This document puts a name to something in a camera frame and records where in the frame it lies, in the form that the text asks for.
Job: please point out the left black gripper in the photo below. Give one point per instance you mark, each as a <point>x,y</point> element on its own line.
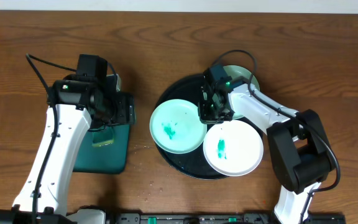
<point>124,109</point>

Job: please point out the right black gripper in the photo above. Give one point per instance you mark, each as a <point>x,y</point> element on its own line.
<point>210,115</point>

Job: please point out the green yellow sponge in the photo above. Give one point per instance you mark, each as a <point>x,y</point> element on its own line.
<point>102,137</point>

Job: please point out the white plate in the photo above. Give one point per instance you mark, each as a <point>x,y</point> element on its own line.
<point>233,148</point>

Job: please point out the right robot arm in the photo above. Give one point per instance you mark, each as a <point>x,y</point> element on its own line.
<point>301,156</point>

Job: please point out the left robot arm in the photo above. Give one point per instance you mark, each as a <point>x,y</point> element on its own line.
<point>83,101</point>

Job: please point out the black rectangular sponge tray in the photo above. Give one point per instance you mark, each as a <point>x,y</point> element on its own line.
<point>109,159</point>

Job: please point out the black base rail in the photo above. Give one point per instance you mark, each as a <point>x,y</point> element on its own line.
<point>246,218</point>

